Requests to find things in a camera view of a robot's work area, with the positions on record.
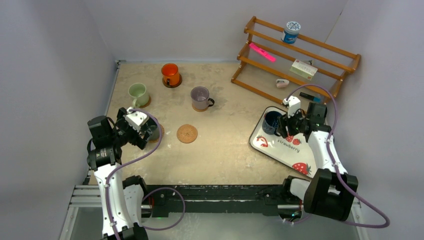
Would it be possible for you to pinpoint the woven rattan coaster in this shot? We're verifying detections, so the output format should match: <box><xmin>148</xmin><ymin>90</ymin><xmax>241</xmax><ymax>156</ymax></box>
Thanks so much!
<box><xmin>176</xmin><ymin>124</ymin><xmax>198</xmax><ymax>144</ymax></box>
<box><xmin>148</xmin><ymin>124</ymin><xmax>165</xmax><ymax>143</ymax></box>

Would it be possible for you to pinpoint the dark blue mug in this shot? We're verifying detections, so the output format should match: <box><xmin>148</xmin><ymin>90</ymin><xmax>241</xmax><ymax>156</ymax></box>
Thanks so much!
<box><xmin>262</xmin><ymin>111</ymin><xmax>282</xmax><ymax>136</ymax></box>

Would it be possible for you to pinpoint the light green mug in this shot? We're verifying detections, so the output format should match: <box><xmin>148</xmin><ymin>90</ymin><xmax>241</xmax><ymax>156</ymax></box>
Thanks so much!
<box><xmin>128</xmin><ymin>83</ymin><xmax>150</xmax><ymax>108</ymax></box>

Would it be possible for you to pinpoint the dark brown wooden coaster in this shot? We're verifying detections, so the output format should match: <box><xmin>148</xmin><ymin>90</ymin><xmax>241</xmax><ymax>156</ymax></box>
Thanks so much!
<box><xmin>162</xmin><ymin>78</ymin><xmax>183</xmax><ymax>88</ymax></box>

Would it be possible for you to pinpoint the orange mug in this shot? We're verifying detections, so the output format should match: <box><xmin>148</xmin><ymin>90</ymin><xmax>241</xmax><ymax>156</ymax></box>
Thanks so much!
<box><xmin>161</xmin><ymin>63</ymin><xmax>182</xmax><ymax>85</ymax></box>

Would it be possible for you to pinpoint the pink purple mug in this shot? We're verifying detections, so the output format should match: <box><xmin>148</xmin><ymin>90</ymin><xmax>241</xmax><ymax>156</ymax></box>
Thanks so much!
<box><xmin>190</xmin><ymin>86</ymin><xmax>215</xmax><ymax>109</ymax></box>

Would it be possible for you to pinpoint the dark grey mug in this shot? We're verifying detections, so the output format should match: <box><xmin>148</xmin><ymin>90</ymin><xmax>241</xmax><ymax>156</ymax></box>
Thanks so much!
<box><xmin>146</xmin><ymin>125</ymin><xmax>160</xmax><ymax>142</ymax></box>

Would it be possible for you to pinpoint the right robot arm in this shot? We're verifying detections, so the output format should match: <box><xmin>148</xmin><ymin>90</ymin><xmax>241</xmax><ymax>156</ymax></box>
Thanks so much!
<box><xmin>277</xmin><ymin>96</ymin><xmax>358</xmax><ymax>221</ymax></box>

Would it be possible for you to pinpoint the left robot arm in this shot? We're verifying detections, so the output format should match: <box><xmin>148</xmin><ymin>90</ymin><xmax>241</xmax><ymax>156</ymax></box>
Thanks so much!
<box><xmin>87</xmin><ymin>107</ymin><xmax>162</xmax><ymax>240</ymax></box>

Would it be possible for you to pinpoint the strawberry print tray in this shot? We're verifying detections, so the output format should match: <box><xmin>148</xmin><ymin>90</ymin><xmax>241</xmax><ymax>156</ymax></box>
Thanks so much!
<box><xmin>248</xmin><ymin>106</ymin><xmax>318</xmax><ymax>178</ymax></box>

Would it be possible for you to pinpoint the black blue marker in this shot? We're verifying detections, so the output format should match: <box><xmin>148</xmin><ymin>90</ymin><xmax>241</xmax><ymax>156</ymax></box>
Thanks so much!
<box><xmin>299</xmin><ymin>92</ymin><xmax>321</xmax><ymax>103</ymax></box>

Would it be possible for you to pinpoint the green white box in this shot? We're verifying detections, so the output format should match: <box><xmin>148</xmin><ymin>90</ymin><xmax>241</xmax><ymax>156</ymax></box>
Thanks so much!
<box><xmin>289</xmin><ymin>59</ymin><xmax>318</xmax><ymax>81</ymax></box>

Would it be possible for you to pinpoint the pink highlighter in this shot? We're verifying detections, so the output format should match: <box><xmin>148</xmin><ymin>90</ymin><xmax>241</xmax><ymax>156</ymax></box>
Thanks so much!
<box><xmin>249</xmin><ymin>42</ymin><xmax>276</xmax><ymax>63</ymax></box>

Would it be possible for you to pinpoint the blue white jar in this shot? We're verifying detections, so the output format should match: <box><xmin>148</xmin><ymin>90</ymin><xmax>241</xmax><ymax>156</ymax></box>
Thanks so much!
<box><xmin>281</xmin><ymin>21</ymin><xmax>301</xmax><ymax>44</ymax></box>

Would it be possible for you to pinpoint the wooden tiered shelf rack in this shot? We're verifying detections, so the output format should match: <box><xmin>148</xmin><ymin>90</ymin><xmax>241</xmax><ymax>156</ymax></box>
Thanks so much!
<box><xmin>231</xmin><ymin>16</ymin><xmax>362</xmax><ymax>104</ymax></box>

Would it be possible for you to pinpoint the black aluminium mounting rail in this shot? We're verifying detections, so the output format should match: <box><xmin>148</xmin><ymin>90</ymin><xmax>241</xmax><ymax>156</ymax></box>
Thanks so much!
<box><xmin>123</xmin><ymin>180</ymin><xmax>301</xmax><ymax>221</ymax></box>

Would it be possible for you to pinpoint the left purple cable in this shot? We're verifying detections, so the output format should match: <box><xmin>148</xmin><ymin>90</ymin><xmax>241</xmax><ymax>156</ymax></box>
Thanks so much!
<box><xmin>104</xmin><ymin>107</ymin><xmax>186</xmax><ymax>240</ymax></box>

